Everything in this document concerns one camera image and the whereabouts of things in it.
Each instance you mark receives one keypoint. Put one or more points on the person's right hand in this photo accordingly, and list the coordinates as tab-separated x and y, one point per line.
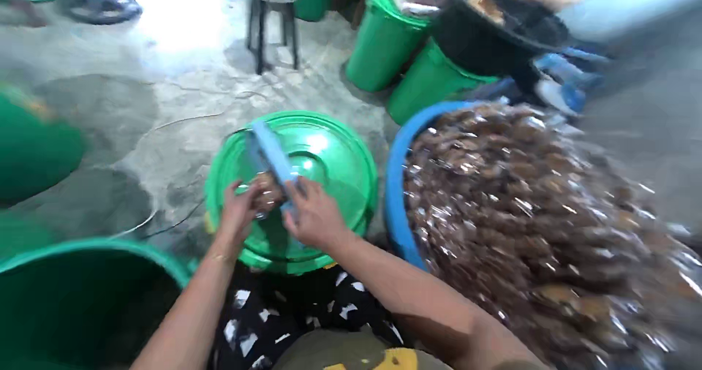
320	215

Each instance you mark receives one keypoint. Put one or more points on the person's left hand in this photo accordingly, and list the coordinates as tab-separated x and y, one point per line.
234	217

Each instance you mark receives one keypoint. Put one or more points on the person's left fingers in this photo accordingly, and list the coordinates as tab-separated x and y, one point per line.
232	190

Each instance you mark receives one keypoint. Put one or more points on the person's right thumb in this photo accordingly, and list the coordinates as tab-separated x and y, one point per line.
289	223

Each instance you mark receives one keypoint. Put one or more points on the person's right fingers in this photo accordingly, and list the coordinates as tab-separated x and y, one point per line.
306	189

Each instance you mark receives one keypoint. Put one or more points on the single clear brown-filled packet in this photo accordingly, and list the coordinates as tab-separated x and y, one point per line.
268	194

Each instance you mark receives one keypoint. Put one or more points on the long blue handheld sealer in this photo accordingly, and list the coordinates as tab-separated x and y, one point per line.
277	156

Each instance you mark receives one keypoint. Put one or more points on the person's right forearm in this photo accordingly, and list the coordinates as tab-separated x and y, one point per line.
428	298

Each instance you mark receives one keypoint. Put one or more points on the person's left forearm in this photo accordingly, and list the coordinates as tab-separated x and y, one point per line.
192	304

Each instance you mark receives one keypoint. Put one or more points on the round green lidded bin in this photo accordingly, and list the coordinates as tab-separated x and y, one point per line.
334	161

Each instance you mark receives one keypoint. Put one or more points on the large blue tub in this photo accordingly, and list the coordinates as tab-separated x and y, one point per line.
398	186

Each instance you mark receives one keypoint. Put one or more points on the person's legs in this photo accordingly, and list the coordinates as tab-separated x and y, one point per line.
263	326

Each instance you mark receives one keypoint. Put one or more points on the person's body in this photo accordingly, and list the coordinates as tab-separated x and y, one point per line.
329	351

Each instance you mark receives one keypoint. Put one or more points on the green bin with rim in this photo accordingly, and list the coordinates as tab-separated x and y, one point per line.
430	87
379	46

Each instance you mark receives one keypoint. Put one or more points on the large open green bin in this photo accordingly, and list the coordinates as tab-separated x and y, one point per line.
82	309

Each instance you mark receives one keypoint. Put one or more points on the pile of brown packets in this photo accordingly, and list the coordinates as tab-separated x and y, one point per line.
521	211

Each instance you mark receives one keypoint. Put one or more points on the large black basin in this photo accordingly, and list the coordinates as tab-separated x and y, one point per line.
471	35

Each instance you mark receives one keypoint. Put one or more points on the black round floor object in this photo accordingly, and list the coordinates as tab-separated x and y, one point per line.
101	5

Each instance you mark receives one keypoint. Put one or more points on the blue and white plastic bags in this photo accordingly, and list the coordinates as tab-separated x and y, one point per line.
565	79

